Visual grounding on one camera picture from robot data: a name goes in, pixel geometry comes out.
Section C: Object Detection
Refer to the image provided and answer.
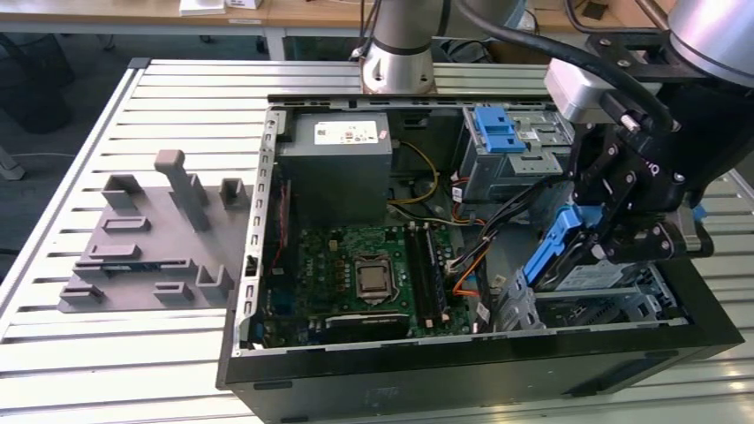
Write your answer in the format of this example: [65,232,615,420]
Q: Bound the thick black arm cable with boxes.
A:
[456,0,682,133]

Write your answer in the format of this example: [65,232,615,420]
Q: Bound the black office chair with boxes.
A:
[0,33,76,133]

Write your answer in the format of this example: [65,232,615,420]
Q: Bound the wooden desk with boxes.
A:
[0,0,626,67]

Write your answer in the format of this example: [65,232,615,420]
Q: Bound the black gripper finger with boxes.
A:
[611,210,716,263]
[574,127,642,262]

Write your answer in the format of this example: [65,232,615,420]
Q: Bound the black PC case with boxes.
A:
[215,94,747,420]

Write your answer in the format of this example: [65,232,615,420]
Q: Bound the CPU socket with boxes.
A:
[351,254,401,310]

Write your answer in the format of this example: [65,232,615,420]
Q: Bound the black RAM slot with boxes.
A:
[407,224,431,326]

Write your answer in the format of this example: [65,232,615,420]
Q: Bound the hard disk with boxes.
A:
[526,203,708,293]

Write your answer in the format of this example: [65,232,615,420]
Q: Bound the green motherboard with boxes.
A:
[257,223,490,350]

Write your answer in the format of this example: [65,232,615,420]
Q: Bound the yellow wires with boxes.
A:
[387,140,440,207]

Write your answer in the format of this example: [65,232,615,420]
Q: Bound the installed RAM stick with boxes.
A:
[424,227,449,322]

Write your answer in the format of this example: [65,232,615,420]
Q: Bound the orange wires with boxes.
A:
[451,271,484,298]

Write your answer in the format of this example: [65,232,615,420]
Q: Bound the grey parts rack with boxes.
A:
[56,149,256,315]

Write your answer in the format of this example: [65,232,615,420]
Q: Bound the silver CPU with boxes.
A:
[356,266,393,296]

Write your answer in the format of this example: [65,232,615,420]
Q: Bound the black cable bundle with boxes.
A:
[457,174,576,275]

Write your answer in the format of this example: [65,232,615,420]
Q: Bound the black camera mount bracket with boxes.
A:
[586,33,708,81]

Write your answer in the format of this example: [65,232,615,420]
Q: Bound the metal optical drive cage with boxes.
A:
[457,105,584,204]

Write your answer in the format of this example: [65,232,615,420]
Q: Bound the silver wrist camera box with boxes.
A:
[542,59,618,125]

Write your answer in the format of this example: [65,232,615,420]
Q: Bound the grey power supply unit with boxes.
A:
[276,112,395,226]

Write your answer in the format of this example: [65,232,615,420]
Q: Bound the blue plastic drive latch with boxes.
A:
[473,107,526,155]

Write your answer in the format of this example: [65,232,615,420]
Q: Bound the black graphics card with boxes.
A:
[321,312,412,344]

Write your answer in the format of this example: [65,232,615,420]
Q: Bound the white cardboard box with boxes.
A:
[179,0,228,18]

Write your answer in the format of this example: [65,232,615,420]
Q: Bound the metal disk bay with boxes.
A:
[499,260,679,330]

